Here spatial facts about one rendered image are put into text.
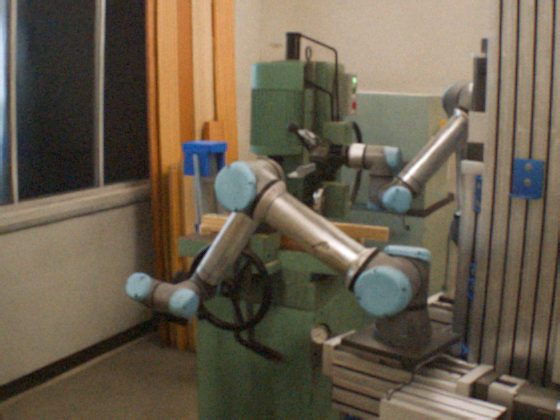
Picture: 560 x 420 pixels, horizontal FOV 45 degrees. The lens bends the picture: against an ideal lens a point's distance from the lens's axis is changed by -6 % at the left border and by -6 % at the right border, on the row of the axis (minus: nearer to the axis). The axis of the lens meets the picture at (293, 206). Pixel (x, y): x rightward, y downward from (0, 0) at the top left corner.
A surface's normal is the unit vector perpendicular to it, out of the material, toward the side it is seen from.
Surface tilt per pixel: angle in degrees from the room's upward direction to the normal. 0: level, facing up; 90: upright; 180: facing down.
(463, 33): 90
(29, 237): 90
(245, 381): 90
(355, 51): 90
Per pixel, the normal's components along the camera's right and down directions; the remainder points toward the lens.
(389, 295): -0.33, 0.21
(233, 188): -0.53, 0.06
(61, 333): 0.91, 0.09
